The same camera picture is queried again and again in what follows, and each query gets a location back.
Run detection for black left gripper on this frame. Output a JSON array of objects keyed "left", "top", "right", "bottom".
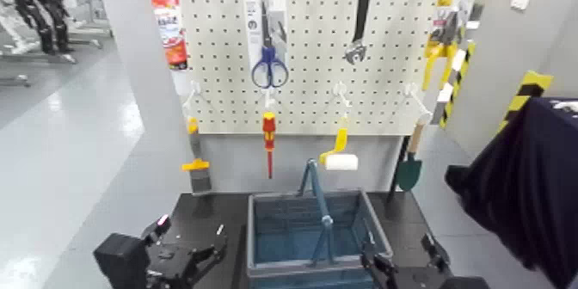
[{"left": 142, "top": 213, "right": 229, "bottom": 289}]

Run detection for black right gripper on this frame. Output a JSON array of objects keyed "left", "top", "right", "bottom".
[{"left": 360, "top": 232, "right": 453, "bottom": 289}]

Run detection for blue crate handle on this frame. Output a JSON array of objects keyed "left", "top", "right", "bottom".
[{"left": 297, "top": 158, "right": 338, "bottom": 266}]

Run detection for blue grey plastic crate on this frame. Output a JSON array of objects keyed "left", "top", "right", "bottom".
[{"left": 245, "top": 189, "right": 394, "bottom": 289}]

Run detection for black pegboard stand leg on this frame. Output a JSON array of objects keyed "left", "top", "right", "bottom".
[{"left": 385, "top": 136, "right": 410, "bottom": 205}]

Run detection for red yellow screwdriver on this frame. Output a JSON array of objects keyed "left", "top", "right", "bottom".
[{"left": 261, "top": 111, "right": 277, "bottom": 180}]

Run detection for dark navy cloth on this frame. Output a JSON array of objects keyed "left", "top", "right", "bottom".
[{"left": 444, "top": 96, "right": 578, "bottom": 289}]

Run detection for white pegboard hook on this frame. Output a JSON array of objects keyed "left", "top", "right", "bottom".
[
  {"left": 263, "top": 87, "right": 278, "bottom": 112},
  {"left": 181, "top": 80, "right": 202, "bottom": 112},
  {"left": 404, "top": 82, "right": 434, "bottom": 123},
  {"left": 332, "top": 81, "right": 352, "bottom": 109}
]

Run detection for white perforated pegboard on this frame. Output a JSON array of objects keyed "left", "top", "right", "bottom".
[{"left": 178, "top": 0, "right": 462, "bottom": 137}]

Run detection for yellow black striped corner guard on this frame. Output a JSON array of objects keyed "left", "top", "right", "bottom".
[{"left": 497, "top": 70, "right": 555, "bottom": 132}]

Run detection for red white packaged tube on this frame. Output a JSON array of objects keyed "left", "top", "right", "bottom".
[{"left": 145, "top": 0, "right": 190, "bottom": 71}]

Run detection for black humanoid robot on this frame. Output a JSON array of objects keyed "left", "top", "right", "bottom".
[{"left": 0, "top": 0, "right": 76, "bottom": 55}]

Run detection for grey scraper yellow handle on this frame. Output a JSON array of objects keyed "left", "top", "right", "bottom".
[{"left": 181, "top": 116, "right": 213, "bottom": 195}]

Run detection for green trowel wooden handle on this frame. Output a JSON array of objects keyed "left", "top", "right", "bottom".
[{"left": 397, "top": 114, "right": 430, "bottom": 193}]

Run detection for yellow handled white paint roller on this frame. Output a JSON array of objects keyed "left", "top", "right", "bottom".
[{"left": 318, "top": 116, "right": 360, "bottom": 173}]

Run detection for yellow black striped post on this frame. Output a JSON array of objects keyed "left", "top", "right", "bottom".
[{"left": 440, "top": 40, "right": 477, "bottom": 130}]

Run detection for packaged blue handled scissors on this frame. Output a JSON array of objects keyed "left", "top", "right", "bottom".
[{"left": 241, "top": 0, "right": 291, "bottom": 90}]

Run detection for packaged yellow handled pliers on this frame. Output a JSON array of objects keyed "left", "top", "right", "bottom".
[{"left": 421, "top": 0, "right": 467, "bottom": 93}]

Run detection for black handled adjustable wrench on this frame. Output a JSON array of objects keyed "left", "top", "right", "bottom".
[{"left": 343, "top": 0, "right": 372, "bottom": 65}]

